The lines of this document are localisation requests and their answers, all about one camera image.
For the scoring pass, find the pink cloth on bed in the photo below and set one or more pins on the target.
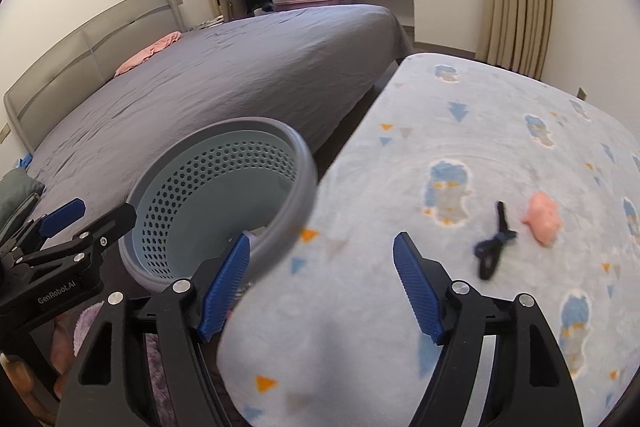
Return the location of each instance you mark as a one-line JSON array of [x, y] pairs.
[[145, 54]]

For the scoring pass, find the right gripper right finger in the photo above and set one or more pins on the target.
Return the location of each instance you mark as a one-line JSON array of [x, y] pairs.
[[457, 318]]

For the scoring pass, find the grey perforated waste basket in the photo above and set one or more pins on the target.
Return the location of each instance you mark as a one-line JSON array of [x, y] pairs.
[[248, 175]]

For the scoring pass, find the dark green pillow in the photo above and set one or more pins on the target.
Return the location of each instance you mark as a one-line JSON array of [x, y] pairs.
[[16, 186]]

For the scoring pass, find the grey bed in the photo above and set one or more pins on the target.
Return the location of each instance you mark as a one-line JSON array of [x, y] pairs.
[[307, 68]]

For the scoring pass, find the light blue patterned blanket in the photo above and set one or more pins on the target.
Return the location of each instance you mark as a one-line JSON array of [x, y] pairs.
[[450, 152]]

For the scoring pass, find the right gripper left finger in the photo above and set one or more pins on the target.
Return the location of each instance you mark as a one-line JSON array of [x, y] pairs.
[[184, 321]]

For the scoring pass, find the person's left hand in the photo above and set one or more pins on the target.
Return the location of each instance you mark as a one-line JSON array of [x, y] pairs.
[[40, 381]]

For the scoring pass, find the grey upholstered headboard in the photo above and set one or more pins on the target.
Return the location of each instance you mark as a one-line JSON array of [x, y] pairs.
[[82, 62]]

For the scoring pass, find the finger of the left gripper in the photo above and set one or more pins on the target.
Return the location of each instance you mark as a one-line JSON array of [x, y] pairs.
[[102, 232], [34, 233]]

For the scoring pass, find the pink wad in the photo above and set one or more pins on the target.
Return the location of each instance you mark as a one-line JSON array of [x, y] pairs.
[[543, 219]]

